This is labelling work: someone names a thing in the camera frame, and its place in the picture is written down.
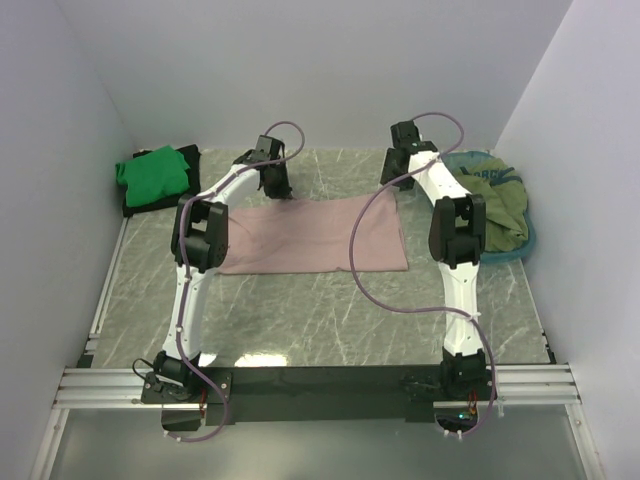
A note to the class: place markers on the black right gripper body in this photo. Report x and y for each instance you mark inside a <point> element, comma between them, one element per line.
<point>389,171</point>

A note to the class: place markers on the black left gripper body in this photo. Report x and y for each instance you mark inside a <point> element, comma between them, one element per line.
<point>280,186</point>

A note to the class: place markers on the pink tank top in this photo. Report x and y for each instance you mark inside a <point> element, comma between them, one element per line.
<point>307,236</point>

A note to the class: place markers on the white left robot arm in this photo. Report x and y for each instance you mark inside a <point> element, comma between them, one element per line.
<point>200,243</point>

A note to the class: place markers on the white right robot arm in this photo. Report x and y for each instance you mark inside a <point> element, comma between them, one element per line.
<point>456,242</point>

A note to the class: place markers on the black folded tank top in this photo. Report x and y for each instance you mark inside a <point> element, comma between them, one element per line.
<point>192,155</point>

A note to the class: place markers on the olive green tank top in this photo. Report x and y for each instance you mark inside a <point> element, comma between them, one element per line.
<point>506,200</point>

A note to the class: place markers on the green folded tank top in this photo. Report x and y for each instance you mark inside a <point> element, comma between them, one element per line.
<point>153,176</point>

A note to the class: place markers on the teal plastic basket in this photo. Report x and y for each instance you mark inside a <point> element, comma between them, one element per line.
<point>457,159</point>

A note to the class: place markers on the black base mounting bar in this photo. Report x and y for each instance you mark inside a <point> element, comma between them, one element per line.
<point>271,394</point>

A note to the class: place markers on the aluminium rail frame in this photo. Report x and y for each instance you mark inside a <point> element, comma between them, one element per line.
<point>514,385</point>

